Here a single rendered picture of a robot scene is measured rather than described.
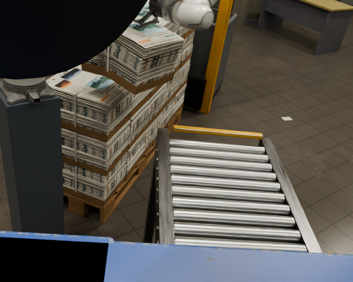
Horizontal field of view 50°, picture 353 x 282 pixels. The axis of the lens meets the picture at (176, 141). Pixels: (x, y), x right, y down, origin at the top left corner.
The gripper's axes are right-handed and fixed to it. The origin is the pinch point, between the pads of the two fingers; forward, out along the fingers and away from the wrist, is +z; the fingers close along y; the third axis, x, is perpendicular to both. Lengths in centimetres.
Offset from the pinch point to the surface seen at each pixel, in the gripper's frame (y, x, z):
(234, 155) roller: 55, 4, -61
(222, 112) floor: 124, 172, 36
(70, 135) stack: 72, -18, 25
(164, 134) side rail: 53, -8, -30
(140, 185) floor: 129, 33, 17
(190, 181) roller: 56, -25, -58
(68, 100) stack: 51, -19, 24
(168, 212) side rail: 56, -45, -63
